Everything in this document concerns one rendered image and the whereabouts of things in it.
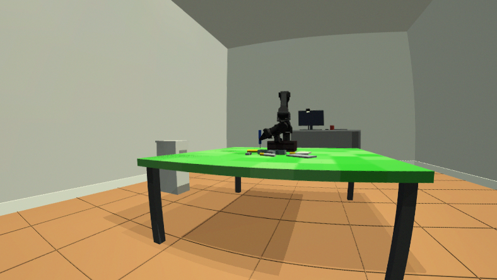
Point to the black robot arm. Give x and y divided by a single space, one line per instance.
283 116

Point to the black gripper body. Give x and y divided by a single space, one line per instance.
271 131

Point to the grey keyboard with white letter keys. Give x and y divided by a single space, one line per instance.
278 152

